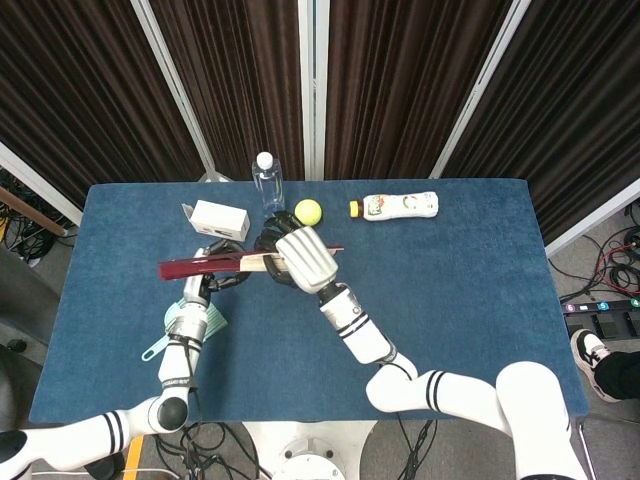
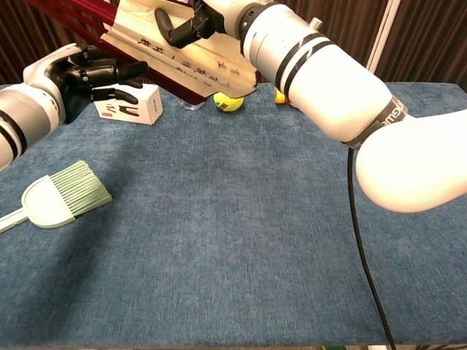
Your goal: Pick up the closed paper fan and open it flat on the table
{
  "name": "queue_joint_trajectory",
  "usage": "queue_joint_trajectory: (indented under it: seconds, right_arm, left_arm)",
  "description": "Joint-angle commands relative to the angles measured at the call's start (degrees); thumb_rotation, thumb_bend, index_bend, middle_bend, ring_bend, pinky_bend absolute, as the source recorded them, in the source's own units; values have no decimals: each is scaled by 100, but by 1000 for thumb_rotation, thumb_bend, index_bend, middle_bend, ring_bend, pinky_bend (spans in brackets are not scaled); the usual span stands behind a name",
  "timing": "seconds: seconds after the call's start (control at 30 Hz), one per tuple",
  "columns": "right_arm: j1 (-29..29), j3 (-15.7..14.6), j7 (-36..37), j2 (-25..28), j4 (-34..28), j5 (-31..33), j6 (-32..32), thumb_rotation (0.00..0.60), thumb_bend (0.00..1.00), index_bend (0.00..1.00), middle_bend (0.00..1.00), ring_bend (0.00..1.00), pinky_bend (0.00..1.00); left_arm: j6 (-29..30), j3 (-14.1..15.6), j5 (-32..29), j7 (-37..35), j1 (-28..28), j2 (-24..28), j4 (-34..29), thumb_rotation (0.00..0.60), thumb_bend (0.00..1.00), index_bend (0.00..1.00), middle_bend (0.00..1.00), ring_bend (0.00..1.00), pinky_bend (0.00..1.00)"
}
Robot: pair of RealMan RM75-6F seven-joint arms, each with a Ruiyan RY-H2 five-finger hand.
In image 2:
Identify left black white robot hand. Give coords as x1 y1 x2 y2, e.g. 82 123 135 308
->
23 42 150 125

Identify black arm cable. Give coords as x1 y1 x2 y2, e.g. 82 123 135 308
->
347 147 397 350

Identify yellow tennis ball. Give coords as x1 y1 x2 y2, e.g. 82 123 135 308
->
213 92 244 112

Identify light green hand brush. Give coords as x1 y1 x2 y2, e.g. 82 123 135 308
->
0 160 114 234

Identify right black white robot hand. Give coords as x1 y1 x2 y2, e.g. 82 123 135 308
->
154 0 234 49

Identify red ribbed paper folding fan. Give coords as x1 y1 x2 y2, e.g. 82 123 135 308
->
27 0 258 106

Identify white drink bottle yellow cap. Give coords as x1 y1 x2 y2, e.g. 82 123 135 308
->
274 87 293 106

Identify brown curtain screen panel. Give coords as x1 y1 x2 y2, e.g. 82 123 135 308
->
291 0 401 84
364 0 467 83
0 0 110 85

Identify blue fabric table cover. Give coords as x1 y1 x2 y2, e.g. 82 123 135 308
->
0 82 467 347

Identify white cardboard box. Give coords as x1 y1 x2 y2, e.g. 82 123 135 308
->
93 82 164 126

